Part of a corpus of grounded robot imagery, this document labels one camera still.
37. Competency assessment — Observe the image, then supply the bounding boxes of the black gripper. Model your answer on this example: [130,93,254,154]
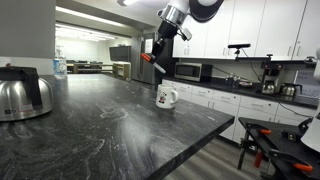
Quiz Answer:
[149,20,180,65]

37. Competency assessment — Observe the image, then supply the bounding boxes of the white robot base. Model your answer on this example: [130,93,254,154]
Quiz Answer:
[300,99,320,153]

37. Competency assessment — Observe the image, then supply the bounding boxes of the white mug with cartoon print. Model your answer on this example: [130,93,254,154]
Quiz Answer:
[155,83,180,110]

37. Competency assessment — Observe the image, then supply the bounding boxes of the white paper on refrigerator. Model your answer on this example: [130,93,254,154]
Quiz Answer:
[144,38,154,55]

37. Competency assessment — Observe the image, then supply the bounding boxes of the stainless steel refrigerator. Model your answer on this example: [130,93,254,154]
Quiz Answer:
[130,32,176,85]

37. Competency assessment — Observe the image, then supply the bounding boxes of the wooden shelf unit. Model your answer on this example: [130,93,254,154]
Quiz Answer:
[112,62,132,80]

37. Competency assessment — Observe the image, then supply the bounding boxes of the silver microwave oven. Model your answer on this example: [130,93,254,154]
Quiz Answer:
[174,62,213,83]

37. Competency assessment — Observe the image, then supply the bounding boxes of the ceiling light fixture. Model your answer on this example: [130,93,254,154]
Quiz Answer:
[116,0,143,7]

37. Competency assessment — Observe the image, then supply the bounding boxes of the small jars on counter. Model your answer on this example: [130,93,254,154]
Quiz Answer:
[224,74,242,88]

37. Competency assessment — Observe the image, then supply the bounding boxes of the black kitchen countertop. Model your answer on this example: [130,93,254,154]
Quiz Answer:
[162,76,319,110]

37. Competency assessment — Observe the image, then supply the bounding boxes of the white lower kitchen cabinets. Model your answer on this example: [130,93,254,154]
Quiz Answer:
[161,79,319,145]

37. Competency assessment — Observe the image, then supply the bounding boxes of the white kitchen cabinets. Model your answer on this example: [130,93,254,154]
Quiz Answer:
[161,79,319,145]
[172,0,320,62]

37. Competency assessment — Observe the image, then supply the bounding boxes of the clear plastic water bottle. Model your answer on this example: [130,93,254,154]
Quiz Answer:
[52,46,68,76]

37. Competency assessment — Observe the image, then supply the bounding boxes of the black drip coffee maker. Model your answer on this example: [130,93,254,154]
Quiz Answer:
[259,61,285,96]

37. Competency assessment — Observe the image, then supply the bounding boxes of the glass pot in coffee maker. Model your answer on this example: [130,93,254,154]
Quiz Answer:
[261,80,277,95]

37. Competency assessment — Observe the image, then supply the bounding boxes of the white upper kitchen cabinets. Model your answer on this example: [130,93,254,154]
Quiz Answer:
[172,0,320,62]

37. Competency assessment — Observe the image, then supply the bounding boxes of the small steel coffee pot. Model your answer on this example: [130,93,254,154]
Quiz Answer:
[279,82,303,98]

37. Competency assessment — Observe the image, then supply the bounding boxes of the large steel coffee carafe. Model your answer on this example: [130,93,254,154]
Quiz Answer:
[0,65,55,122]

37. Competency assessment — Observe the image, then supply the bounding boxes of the white notice sheet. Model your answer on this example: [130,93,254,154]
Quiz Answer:
[294,69,320,98]

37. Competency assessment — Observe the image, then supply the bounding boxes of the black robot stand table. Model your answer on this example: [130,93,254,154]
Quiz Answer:
[236,116,320,180]

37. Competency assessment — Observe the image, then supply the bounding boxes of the black wall television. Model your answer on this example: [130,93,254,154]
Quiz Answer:
[109,45,132,63]

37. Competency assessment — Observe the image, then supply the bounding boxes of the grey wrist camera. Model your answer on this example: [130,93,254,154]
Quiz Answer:
[179,27,194,42]

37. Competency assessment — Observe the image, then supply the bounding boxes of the black bar stereo camera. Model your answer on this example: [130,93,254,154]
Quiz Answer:
[227,43,252,50]

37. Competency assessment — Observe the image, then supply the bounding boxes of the black camera cable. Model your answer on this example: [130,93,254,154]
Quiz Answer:
[240,48,264,83]

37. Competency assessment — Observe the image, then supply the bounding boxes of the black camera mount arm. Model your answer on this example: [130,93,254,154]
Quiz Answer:
[234,48,274,63]

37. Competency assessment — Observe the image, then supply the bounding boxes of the black power cable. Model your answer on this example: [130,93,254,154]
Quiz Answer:
[277,102,315,119]

